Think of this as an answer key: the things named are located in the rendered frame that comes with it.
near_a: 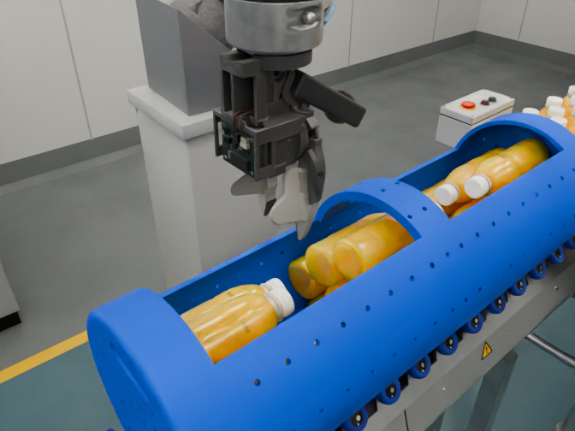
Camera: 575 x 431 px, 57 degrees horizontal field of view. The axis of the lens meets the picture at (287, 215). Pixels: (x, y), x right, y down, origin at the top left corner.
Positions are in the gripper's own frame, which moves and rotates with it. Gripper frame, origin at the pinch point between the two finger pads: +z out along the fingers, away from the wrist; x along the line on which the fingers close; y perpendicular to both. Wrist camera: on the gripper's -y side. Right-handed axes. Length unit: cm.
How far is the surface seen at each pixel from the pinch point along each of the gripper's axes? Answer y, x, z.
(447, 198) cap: -44.2, -5.0, 17.1
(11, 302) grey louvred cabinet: 14, -153, 115
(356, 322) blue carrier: -2.6, 10.0, 11.3
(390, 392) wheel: -13.1, 10.0, 32.8
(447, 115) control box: -83, -32, 20
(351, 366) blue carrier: 0.1, 12.2, 15.0
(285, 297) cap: 0.6, 0.6, 12.0
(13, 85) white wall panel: -37, -279, 71
